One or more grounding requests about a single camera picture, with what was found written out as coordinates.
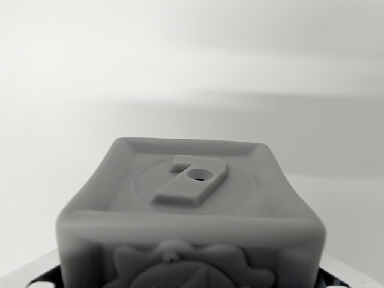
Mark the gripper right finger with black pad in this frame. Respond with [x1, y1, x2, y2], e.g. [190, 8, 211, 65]
[311, 251, 384, 288]

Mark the grey embossed lion cube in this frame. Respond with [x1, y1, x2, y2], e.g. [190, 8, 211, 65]
[55, 137, 327, 288]

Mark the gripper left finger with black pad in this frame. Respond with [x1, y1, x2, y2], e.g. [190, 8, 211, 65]
[0, 248, 64, 288]

